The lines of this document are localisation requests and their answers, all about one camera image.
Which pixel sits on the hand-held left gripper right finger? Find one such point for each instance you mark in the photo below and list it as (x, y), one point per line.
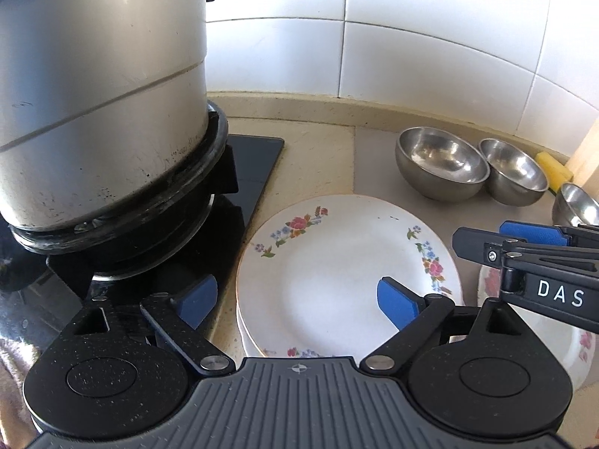
(395, 303)

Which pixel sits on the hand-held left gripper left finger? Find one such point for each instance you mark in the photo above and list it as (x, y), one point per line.
(200, 300)

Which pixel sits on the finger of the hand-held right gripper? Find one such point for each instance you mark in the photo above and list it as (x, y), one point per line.
(472, 241)
(533, 233)

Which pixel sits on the floral white plate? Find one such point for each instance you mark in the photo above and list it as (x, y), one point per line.
(247, 336)
(323, 271)

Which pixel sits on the white plate red flower print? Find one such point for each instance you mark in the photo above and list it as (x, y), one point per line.
(573, 351)

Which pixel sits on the large stainless steel bowl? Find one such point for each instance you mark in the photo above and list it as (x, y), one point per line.
(440, 159)

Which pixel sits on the yellow sponge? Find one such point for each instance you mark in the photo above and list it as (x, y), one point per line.
(554, 168)

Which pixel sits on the wooden board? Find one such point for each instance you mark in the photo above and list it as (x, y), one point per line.
(587, 154)

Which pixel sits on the black stove grate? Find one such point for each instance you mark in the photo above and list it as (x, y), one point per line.
(220, 173)

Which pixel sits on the black glass stove top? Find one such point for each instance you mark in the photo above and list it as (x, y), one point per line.
(255, 163)

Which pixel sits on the pale cloth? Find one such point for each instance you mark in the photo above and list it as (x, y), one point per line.
(11, 374)

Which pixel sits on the large aluminium pot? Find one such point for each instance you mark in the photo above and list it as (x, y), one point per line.
(103, 103)

